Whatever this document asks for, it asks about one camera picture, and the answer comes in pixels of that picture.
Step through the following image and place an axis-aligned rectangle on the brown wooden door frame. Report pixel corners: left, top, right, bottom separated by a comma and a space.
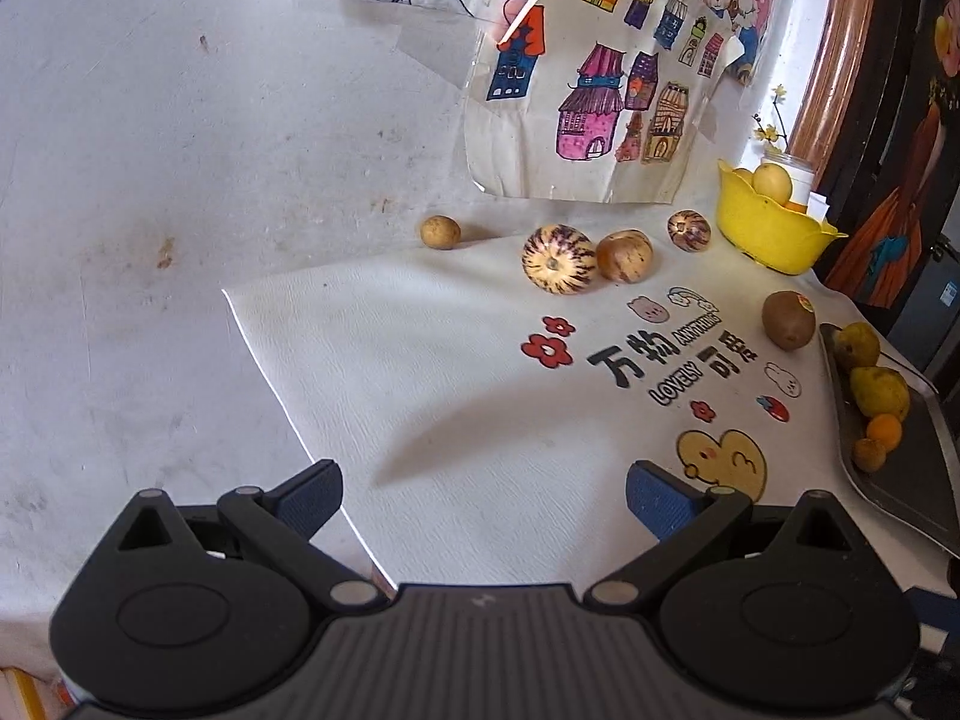
787, 0, 882, 166

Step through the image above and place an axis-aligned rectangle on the orange dress door painting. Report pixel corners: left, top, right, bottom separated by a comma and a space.
821, 0, 960, 308

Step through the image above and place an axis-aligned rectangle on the white purple-striped pepino melon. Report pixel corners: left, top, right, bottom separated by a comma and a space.
522, 223, 599, 295

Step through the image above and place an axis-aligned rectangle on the grey-blue appliance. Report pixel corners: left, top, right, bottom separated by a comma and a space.
919, 236, 960, 376

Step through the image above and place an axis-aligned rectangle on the coloured houses wall drawing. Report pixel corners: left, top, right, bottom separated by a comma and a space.
461, 0, 751, 205

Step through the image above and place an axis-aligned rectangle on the white printed table mat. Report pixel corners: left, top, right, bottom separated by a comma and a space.
221, 229, 960, 601

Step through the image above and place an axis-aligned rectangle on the dark wooden door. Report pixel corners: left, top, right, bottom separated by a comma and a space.
814, 0, 960, 331

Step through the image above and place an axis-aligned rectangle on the yellow flower twig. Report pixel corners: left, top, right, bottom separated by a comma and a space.
752, 85, 792, 155

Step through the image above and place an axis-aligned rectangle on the small purple-striped pepino melon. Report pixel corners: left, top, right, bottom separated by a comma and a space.
667, 210, 712, 252

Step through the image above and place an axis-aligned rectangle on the orange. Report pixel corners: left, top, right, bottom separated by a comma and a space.
866, 414, 904, 451

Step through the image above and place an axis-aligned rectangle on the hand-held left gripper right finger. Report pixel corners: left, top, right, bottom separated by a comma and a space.
589, 460, 863, 608

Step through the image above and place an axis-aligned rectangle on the yellow-green pear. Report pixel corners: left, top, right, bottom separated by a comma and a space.
850, 366, 911, 421
835, 322, 881, 371

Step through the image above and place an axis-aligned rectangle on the pale yellow round fruit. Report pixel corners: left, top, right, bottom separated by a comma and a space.
751, 163, 794, 203

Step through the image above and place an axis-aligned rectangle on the brown striped pepino melon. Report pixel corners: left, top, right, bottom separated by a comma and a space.
596, 229, 655, 284

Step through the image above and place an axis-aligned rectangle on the brown kiwi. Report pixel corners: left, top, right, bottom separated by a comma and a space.
762, 290, 817, 352

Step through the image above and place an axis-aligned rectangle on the metal tray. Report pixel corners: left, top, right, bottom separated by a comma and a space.
817, 322, 960, 557

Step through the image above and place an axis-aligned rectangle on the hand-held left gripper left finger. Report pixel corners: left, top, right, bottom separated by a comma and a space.
112, 459, 387, 612

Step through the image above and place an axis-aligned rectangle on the yellow plastic bowl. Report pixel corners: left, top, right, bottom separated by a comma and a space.
716, 159, 848, 276

